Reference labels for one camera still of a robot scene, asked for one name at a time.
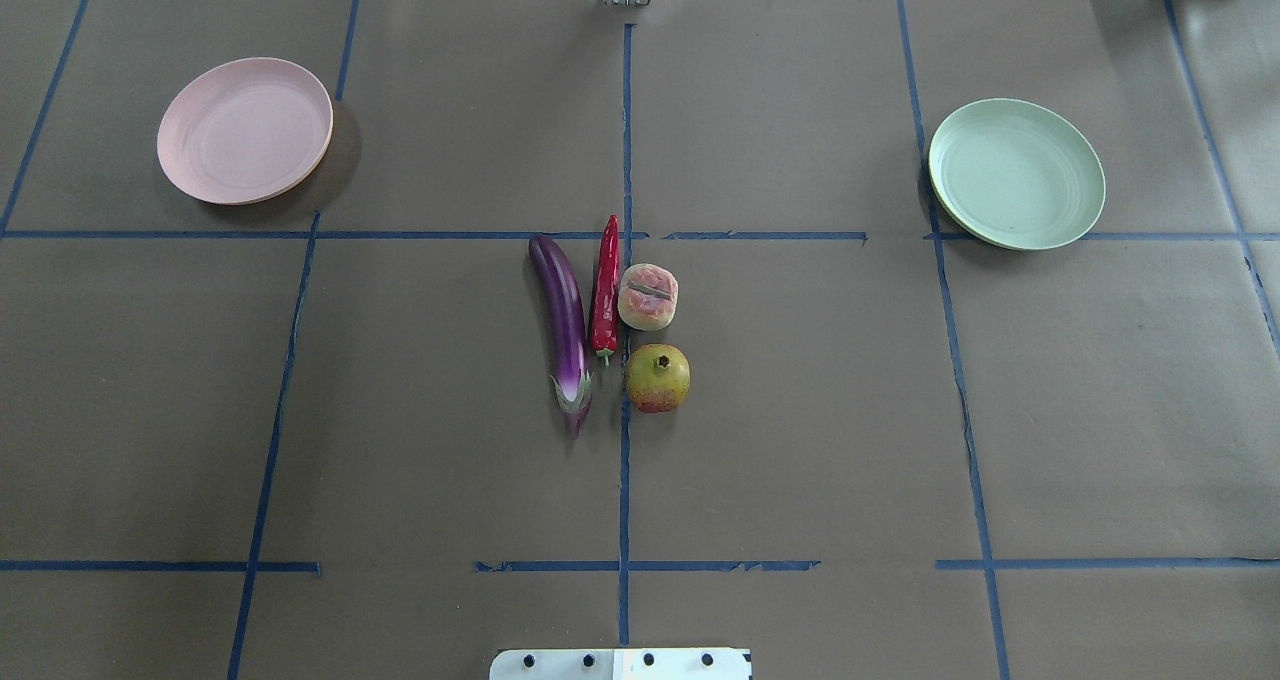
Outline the pink peach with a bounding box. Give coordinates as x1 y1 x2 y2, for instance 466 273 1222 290
617 264 678 332

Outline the red chili pepper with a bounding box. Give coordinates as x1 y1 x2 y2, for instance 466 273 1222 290
589 215 620 368

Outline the red-green pomegranate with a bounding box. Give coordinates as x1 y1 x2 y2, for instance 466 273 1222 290
625 344 691 414

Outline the purple eggplant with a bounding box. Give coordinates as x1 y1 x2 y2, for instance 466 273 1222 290
529 234 593 439

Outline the light green plate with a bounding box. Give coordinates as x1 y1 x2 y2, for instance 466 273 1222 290
925 99 1107 251

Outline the pink plate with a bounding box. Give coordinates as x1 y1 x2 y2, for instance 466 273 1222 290
156 58 335 206

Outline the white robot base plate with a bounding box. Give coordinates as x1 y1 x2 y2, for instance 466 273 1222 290
488 647 754 679

